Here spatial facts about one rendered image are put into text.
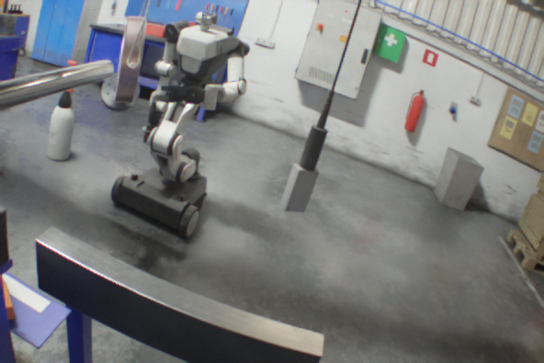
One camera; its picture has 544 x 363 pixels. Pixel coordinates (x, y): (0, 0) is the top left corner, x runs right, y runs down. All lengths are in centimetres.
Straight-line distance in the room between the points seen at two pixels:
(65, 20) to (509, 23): 638
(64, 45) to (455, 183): 574
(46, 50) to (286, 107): 380
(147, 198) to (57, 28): 428
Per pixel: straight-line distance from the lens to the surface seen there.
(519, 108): 604
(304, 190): 117
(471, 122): 579
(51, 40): 649
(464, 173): 531
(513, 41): 603
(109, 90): 200
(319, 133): 111
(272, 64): 551
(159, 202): 259
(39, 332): 79
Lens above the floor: 138
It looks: 21 degrees down
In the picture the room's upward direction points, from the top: 18 degrees clockwise
